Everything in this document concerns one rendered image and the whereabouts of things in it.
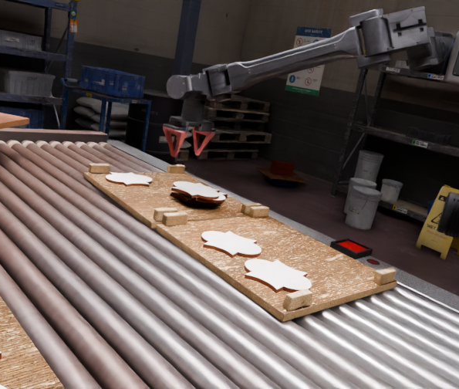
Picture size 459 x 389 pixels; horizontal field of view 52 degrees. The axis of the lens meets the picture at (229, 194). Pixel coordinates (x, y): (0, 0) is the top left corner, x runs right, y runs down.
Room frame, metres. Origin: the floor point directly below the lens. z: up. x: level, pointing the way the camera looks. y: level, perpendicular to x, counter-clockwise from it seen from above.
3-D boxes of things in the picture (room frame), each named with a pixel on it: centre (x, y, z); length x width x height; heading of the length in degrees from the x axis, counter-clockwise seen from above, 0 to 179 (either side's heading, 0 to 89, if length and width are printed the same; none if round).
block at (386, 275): (0.91, -0.35, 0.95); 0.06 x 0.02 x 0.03; 132
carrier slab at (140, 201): (1.28, 0.16, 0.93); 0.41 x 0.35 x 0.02; 41
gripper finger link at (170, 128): (1.21, 0.15, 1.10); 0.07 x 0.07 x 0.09; 56
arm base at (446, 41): (1.47, -0.51, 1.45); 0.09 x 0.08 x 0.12; 66
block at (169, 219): (1.02, 0.11, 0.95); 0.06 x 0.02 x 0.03; 132
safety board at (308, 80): (6.92, -0.74, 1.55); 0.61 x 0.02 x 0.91; 46
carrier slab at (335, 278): (0.96, -0.12, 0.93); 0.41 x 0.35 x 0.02; 42
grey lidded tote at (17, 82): (4.96, 2.33, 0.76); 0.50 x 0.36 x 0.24; 142
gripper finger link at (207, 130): (1.27, 0.11, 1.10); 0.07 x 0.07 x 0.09; 56
